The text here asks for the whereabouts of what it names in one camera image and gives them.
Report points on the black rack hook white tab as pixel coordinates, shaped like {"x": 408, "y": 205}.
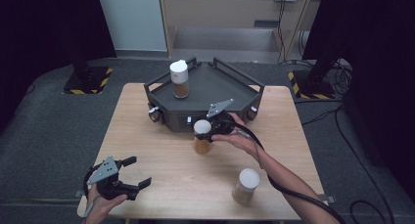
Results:
{"x": 153, "y": 111}
{"x": 253, "y": 109}
{"x": 189, "y": 120}

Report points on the dark curtain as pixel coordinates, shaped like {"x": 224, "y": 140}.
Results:
{"x": 385, "y": 54}
{"x": 39, "y": 28}

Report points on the wooden cabinet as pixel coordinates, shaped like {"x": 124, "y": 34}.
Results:
{"x": 212, "y": 12}

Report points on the person's left hand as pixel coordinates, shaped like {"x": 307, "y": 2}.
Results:
{"x": 98, "y": 207}

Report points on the stand base with striped tape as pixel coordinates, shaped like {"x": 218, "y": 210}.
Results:
{"x": 104, "y": 80}
{"x": 295, "y": 83}

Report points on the metal table bracket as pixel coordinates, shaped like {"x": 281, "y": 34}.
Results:
{"x": 78, "y": 194}
{"x": 328, "y": 198}

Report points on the dark grey spice rack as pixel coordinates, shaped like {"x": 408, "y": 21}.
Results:
{"x": 212, "y": 87}

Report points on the flip-cap spice bottle brown powder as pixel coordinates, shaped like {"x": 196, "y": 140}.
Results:
{"x": 178, "y": 74}

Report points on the person's right hand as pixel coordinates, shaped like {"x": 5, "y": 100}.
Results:
{"x": 241, "y": 137}

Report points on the spice jar with orange powder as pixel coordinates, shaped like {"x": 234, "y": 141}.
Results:
{"x": 202, "y": 126}

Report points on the spice jar with tan powder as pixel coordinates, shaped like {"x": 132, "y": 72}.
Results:
{"x": 249, "y": 178}

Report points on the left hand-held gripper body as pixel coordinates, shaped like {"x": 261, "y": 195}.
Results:
{"x": 104, "y": 171}

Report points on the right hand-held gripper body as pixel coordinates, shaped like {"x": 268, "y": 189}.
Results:
{"x": 220, "y": 107}

